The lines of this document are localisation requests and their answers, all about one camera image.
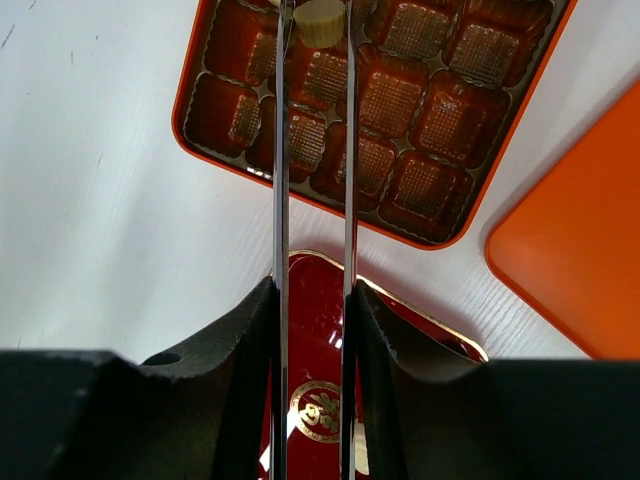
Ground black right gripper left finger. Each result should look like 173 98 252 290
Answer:
1 278 274 479

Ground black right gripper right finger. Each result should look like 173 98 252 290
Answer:
354 284 639 479

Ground orange chocolate box with tray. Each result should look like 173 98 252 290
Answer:
172 1 575 250

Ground metal tongs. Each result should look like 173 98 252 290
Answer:
270 1 359 479

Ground red rectangular tray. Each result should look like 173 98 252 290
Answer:
257 249 488 479

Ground orange box lid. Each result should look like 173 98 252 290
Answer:
485 85 639 360

